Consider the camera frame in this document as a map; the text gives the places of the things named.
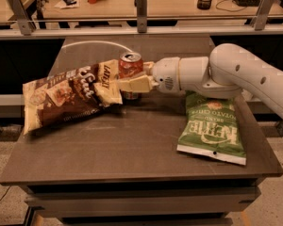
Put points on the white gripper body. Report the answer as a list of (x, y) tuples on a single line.
[(165, 73)]

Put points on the red coke can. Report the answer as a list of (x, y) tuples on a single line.
[(130, 63)]

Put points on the brown chip bag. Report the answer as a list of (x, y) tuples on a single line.
[(71, 95)]

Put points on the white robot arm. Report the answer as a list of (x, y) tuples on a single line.
[(224, 74)]

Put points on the green Kettle chip bag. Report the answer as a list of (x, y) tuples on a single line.
[(212, 129)]

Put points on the black mesh cup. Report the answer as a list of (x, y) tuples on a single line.
[(204, 4)]

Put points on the metal guard rail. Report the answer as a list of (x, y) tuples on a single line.
[(53, 19)]

